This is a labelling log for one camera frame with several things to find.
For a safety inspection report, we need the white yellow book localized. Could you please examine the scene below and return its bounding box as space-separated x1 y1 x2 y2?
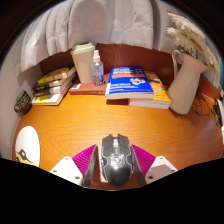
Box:
31 81 73 106

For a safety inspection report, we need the cream ceramic jug vase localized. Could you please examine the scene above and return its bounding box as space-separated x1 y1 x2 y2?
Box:
166 49 208 115

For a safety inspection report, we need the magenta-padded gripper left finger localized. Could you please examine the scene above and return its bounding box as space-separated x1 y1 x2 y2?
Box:
49 143 100 188

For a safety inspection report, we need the black cable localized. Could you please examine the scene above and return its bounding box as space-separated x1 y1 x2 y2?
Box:
191 89 221 128

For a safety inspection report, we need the blue book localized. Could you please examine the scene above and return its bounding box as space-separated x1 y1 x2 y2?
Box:
104 65 155 100

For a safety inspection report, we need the dark green mug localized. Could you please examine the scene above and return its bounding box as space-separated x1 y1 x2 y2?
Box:
13 90 33 115

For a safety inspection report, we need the white flat device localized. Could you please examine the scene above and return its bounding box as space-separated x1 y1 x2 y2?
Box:
214 97 224 144

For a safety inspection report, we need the red-brown book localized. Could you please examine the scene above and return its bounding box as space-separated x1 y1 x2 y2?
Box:
68 73 111 96

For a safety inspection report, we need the clear spray bottle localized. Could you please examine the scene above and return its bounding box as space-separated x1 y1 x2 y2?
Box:
91 49 105 88

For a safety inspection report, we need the white yellow black mouse pad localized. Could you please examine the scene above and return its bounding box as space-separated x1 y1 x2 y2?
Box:
14 125 41 168

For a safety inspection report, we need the white pleated curtain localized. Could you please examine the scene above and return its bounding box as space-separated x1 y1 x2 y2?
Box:
14 0 218 74

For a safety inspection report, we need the black grey computer mouse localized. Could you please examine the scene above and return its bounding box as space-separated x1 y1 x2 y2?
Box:
99 133 134 188

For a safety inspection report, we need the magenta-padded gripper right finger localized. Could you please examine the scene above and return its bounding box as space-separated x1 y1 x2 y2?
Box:
130 143 179 188

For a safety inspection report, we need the cream lidded tumbler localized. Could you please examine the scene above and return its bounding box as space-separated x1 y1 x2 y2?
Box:
70 42 97 85

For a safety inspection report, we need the white flower bouquet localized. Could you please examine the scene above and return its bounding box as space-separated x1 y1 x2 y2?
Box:
165 9 221 81

